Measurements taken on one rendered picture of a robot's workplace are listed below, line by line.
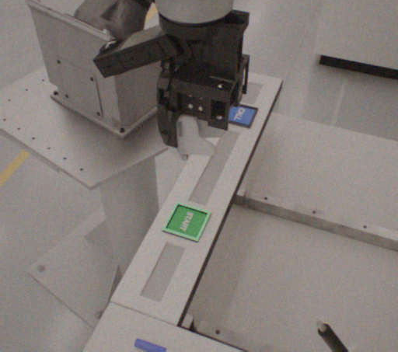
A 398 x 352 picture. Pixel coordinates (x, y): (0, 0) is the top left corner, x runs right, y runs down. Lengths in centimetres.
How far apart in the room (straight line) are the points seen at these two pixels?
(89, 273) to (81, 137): 83
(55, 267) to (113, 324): 123
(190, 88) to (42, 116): 70
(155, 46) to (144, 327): 34
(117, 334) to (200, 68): 34
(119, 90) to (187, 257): 43
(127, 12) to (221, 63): 54
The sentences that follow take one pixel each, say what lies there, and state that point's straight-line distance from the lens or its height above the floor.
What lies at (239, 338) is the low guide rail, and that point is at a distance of 76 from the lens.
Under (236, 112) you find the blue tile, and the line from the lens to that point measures 90.
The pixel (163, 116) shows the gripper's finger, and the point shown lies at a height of 120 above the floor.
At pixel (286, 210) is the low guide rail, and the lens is 90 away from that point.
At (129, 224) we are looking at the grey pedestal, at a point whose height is 45.
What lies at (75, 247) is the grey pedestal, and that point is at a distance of 190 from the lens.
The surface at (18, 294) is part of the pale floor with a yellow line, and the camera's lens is 187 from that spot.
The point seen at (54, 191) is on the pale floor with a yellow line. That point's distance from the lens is 212.
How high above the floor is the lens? 154
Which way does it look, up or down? 44 degrees down
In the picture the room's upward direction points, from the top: straight up
